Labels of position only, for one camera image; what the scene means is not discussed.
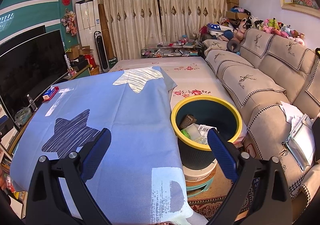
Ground open cardboard box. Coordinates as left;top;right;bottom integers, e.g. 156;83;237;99
65;45;80;60
79;46;94;56

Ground stack of colourful books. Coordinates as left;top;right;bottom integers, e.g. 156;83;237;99
0;150;25;199

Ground printed paper leaflet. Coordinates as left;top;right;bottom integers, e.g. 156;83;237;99
195;125;218;144

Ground eyeglasses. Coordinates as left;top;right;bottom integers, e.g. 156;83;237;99
281;142;291;157

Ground beige sofa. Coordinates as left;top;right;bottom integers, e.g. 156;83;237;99
201;28;320;200

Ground floral bed sheet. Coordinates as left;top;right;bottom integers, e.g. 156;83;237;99
109;56;238;121

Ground beige patterned curtain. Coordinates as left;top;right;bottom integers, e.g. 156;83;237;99
156;0;227;44
96;0;163;62

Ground clear water bottle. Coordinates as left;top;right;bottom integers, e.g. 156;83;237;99
26;94;38;112

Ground white plastic basin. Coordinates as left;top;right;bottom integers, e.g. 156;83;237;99
182;159;217;182

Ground small brown box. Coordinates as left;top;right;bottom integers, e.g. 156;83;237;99
179;114;197;129

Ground glass ashtray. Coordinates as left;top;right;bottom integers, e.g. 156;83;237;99
14;107;32;123

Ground large black television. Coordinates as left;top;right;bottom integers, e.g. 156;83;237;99
0;29;69;121

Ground green plastic stool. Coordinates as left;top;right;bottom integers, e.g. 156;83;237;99
185;176;217;199

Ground red blue tissue pack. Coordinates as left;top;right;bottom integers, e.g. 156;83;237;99
42;86;60;103

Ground hanging flower decoration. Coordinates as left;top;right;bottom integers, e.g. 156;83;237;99
61;8;77;36

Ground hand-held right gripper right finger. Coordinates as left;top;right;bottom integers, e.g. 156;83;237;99
207;128;292;225

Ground stack of papers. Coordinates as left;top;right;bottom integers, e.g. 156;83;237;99
279;101;317;172

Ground glass coffee table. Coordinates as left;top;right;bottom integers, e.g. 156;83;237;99
141;43;203;59

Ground row of plush toys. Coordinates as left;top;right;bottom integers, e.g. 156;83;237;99
206;15;305;46

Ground grey neck pillow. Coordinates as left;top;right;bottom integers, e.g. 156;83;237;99
227;40;241;53

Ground brown wooden board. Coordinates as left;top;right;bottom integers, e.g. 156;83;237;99
98;3;113;63

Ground black tower fan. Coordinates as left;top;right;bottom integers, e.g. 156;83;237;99
94;31;109;73

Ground red bag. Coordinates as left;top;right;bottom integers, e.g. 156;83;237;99
84;55;96;68

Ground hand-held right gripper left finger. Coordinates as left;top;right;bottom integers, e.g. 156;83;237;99
28;128;112;225

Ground yellow-rimmed dark bin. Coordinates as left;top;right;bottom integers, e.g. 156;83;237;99
171;96;242;167

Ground blue star-print tablecloth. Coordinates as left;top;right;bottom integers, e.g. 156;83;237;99
9;66;209;225

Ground teal wooden television cabinet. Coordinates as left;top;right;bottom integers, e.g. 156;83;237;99
0;65;92;156

